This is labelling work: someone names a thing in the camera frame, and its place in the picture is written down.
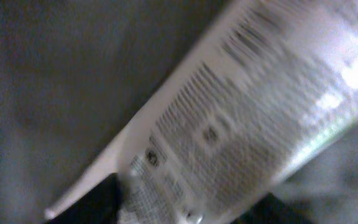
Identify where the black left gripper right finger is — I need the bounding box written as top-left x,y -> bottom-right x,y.
231,194 -> 313,224

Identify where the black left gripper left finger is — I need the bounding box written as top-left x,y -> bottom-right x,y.
47,173 -> 123,224

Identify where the white tube gold cap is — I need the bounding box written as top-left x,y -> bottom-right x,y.
45,0 -> 358,223

